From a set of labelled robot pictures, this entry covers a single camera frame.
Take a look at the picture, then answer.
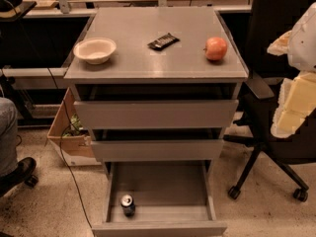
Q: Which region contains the black shoe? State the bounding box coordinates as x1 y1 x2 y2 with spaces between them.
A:
0 157 37 196

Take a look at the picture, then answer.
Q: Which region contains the black floor cable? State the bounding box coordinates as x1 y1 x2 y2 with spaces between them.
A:
2 0 94 230

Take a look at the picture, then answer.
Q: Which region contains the grey drawer cabinet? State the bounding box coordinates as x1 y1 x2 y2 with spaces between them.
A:
63 6 250 237

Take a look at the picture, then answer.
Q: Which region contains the cardboard box on floor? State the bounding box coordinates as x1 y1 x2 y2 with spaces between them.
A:
47 88 98 167

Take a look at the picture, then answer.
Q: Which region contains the black snack bar wrapper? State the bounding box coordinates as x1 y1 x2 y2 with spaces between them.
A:
147 33 179 50

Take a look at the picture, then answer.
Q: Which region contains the grey top drawer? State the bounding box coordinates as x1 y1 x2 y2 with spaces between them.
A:
74 100 238 129

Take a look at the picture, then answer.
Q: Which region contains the grey middle drawer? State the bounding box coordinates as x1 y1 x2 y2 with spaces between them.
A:
91 139 223 162

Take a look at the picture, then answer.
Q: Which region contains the person leg in jeans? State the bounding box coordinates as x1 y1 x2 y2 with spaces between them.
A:
0 98 18 177

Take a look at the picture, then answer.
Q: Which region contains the red apple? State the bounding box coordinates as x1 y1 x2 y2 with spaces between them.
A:
204 37 228 61

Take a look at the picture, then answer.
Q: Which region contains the black office chair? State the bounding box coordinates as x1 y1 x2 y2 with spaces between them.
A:
224 0 316 201

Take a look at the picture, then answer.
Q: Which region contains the grey open bottom drawer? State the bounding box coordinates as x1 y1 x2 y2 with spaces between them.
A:
92 161 227 237

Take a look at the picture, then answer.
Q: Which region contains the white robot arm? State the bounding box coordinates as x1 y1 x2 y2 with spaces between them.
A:
268 3 316 138

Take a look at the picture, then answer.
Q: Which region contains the blue pepsi can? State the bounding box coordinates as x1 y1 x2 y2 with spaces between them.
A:
120 195 135 217

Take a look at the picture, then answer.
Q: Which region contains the white paper bowl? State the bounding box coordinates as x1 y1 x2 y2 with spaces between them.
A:
73 38 117 65

